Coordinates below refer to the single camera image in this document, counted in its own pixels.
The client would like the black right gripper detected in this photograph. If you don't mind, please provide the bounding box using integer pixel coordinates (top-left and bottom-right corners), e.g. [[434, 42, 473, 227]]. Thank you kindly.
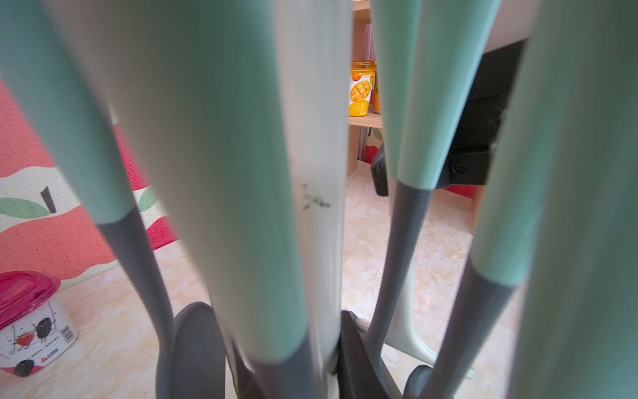
[[370, 38, 528, 198]]

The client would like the beige spatula mint handle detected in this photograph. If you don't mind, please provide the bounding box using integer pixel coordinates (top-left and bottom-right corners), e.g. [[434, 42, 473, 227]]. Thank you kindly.
[[364, 1, 500, 368]]

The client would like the white utensil rack stand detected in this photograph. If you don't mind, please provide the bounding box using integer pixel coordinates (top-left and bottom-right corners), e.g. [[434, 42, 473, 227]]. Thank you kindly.
[[271, 0, 475, 399]]

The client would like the orange schweppes can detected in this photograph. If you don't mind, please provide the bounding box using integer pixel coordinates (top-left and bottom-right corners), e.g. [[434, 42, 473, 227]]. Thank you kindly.
[[372, 76, 381, 114]]

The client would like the yellow mango cup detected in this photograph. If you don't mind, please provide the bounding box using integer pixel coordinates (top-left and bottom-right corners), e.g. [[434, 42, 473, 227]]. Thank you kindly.
[[349, 61, 376, 117]]

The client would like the wooden shelf unit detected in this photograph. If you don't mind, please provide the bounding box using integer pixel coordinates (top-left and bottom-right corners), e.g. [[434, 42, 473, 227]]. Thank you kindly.
[[348, 1, 484, 234]]

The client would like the pink lid yogurt cup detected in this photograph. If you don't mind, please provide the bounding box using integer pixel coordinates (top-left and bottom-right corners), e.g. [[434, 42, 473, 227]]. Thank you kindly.
[[1, 271, 79, 377]]

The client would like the grey utensil mint handle right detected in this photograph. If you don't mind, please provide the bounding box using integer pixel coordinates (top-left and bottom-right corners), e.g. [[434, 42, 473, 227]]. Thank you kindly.
[[404, 1, 637, 398]]

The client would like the grey utensil mint handle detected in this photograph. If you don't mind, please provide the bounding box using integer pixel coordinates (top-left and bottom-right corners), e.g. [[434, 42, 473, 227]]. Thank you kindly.
[[404, 1, 637, 398], [1, 1, 225, 398]]

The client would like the grey utensil mint handle left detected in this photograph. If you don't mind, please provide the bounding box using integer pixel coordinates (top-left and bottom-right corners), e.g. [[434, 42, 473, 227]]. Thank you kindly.
[[1, 1, 225, 398]]

